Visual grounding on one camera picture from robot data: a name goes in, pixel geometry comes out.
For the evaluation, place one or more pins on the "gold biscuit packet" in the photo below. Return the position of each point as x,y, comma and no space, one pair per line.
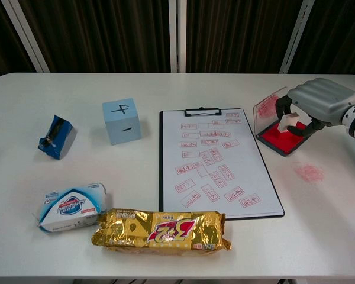
159,233

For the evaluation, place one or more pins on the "white blue soap box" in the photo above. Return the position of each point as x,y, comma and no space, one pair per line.
71,207

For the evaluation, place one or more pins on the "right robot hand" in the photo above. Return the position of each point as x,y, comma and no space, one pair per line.
322,97

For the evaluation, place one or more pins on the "black clipboard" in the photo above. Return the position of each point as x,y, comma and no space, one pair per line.
202,112

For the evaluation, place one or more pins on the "dark pleated curtain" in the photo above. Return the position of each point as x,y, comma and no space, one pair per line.
106,32

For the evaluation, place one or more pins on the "light blue cube marked 4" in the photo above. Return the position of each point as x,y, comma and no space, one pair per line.
122,124

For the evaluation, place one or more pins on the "white stamp with red base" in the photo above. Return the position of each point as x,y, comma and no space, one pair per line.
288,121

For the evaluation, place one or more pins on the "white slotted frame post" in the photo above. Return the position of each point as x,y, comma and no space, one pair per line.
296,38

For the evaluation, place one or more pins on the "red ink pad clear lid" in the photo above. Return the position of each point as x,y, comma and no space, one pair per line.
272,137

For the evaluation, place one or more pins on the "white double frame post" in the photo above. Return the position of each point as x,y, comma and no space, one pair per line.
177,35

